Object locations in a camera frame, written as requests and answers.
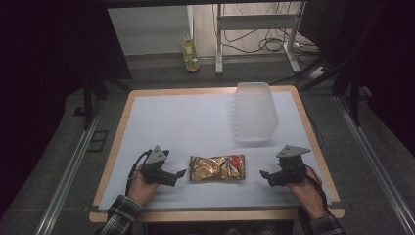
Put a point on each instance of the yellow liquid bottle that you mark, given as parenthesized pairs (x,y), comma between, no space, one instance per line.
(190,52)

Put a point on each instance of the white metal desk frame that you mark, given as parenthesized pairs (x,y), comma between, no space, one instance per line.
(254,21)

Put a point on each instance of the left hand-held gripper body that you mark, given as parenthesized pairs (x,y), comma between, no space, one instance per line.
(156,169)

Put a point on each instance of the person's left hand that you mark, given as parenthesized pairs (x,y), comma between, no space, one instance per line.
(142,189)

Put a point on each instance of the white table mat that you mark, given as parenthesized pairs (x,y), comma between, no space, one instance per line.
(195,124)

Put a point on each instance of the black floor plate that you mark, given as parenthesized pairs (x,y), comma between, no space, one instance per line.
(98,140)

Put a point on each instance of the dark curtain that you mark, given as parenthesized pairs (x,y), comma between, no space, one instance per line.
(375,58)
(49,81)

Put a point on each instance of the aluminium floor rail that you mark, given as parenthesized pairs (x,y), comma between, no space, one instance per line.
(68,176)
(375,163)

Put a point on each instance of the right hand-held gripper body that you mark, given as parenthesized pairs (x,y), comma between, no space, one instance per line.
(290,171)

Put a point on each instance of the translucent plastic container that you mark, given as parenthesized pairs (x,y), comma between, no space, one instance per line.
(256,112)

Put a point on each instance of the golden snack packet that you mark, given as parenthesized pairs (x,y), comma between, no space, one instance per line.
(217,168)

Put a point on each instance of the black metal stand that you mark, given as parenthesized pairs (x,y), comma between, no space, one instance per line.
(88,101)

